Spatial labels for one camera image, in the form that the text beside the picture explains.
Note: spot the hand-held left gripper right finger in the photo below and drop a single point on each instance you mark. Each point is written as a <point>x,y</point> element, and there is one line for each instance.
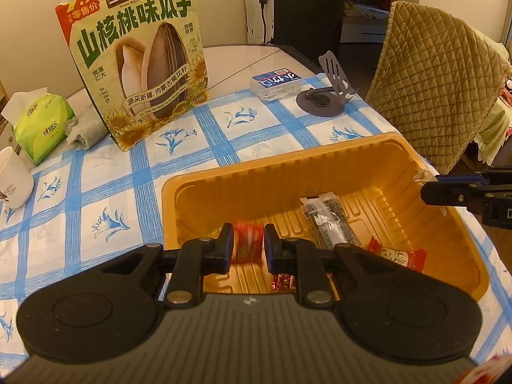
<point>268,244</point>

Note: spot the pale yellow cloth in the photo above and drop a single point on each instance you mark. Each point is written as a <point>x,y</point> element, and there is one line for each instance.
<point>494,128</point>

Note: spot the grey phone stand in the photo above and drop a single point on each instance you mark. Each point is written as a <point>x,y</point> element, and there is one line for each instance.
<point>320,102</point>

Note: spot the red foil snack packet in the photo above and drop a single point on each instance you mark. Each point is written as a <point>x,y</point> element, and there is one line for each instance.
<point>282,282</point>

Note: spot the grey cloth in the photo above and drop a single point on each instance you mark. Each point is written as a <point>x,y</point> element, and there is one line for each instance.
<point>86,128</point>

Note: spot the green tissue pack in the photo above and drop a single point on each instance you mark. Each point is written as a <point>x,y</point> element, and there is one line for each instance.
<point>40,128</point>

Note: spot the clear dark snack packet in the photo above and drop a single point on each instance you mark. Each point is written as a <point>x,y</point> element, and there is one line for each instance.
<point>328,220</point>

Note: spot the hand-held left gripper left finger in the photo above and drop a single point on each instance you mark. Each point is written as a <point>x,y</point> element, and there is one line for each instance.
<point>228,244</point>

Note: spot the red labelled snack packet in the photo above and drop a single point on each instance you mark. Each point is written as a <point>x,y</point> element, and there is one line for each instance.
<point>488,370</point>

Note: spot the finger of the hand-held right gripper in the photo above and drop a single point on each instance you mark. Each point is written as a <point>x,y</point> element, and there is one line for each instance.
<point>448,195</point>
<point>460,176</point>

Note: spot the large sunflower seed bag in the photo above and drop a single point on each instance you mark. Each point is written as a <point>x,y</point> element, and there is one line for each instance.
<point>136,60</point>

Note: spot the red square snack packet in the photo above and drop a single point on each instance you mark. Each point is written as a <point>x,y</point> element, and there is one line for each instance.
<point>248,242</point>

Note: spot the clear plastic box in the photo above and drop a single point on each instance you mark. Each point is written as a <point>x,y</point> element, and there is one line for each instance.
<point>276,84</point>

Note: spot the black power plug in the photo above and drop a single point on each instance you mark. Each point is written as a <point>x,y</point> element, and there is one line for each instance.
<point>263,2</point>

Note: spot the white mug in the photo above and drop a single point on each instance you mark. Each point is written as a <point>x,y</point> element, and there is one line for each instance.
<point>14,180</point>

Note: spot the chair with quilted cover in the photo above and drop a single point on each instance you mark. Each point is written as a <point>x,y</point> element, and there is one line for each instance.
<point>432,80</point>

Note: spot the long red snack packet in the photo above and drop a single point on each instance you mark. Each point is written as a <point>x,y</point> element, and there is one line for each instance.
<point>400,258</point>

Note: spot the blue checked tablecloth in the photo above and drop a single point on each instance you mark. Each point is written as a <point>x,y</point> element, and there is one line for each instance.
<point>120,176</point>

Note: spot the orange plastic tray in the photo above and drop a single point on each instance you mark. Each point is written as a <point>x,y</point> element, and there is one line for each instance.
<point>280,184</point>

